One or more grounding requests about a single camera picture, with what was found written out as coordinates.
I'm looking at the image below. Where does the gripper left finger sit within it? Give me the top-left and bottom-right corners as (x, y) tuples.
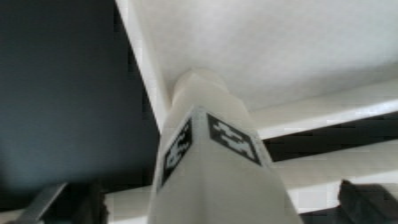
(11, 182), (109, 224)

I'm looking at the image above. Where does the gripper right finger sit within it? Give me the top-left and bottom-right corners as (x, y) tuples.
(301, 180), (398, 224)

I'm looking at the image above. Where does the white desk leg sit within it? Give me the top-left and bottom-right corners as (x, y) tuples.
(148, 69), (303, 224)

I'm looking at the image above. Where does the white desk top tray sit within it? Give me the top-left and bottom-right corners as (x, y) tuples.
(116, 0), (398, 138)

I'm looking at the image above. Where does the white front fence bar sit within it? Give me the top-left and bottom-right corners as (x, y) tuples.
(105, 140), (398, 224)

